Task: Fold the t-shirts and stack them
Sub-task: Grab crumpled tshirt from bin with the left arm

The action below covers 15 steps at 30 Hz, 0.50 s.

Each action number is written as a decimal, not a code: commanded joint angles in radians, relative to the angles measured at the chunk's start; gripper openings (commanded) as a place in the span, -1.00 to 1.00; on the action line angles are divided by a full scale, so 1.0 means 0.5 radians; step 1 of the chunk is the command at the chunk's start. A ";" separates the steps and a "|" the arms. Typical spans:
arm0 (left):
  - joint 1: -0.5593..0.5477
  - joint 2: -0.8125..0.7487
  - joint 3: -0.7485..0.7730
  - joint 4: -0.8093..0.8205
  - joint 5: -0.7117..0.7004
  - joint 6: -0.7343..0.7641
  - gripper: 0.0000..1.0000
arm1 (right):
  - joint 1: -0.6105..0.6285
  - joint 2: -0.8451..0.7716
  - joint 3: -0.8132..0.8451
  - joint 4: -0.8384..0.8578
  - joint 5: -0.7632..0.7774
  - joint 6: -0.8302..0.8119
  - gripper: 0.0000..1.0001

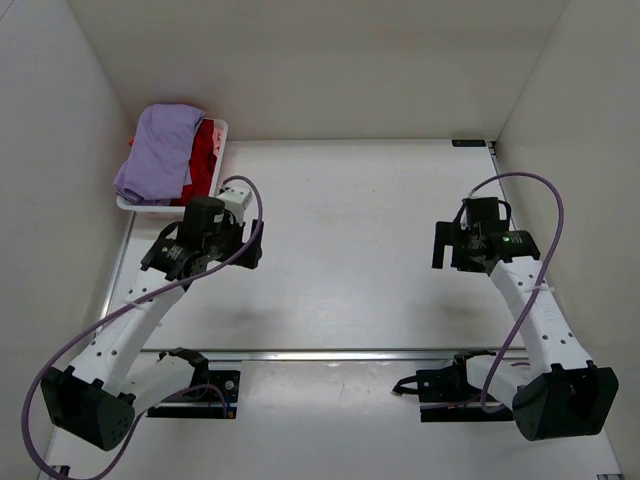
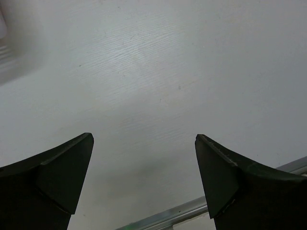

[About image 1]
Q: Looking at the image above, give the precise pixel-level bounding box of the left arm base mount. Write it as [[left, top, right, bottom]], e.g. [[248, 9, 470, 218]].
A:
[[146, 348, 241, 420]]

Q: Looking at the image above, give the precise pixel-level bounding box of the red t-shirt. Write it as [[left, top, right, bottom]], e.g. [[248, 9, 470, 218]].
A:
[[170, 119, 216, 206]]

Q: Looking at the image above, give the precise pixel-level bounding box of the purple t-shirt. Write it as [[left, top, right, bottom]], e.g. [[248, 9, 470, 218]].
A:
[[114, 104, 205, 206]]

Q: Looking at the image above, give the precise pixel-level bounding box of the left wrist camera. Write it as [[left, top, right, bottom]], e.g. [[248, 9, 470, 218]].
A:
[[216, 185, 253, 216]]

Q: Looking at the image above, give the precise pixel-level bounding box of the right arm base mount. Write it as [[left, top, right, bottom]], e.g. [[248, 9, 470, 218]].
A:
[[391, 350, 513, 423]]

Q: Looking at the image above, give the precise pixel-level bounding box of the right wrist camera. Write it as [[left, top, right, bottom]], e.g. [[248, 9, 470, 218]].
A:
[[463, 197, 512, 232]]

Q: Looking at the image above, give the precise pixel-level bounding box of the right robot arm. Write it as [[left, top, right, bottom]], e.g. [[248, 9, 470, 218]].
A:
[[432, 220, 619, 441]]

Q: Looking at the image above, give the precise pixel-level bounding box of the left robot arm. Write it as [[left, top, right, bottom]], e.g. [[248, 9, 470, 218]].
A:
[[41, 187, 263, 451]]

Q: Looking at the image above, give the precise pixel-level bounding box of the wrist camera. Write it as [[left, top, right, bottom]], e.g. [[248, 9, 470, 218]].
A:
[[463, 197, 512, 232], [216, 185, 253, 216]]

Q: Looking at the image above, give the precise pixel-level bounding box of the black label on table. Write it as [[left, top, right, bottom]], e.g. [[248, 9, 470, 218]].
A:
[[451, 139, 486, 148]]

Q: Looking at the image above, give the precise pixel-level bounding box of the aluminium rail front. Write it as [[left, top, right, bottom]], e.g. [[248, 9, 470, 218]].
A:
[[139, 349, 506, 363]]

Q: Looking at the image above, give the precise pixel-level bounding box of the white plastic basket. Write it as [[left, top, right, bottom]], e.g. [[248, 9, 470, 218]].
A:
[[116, 118, 229, 221]]

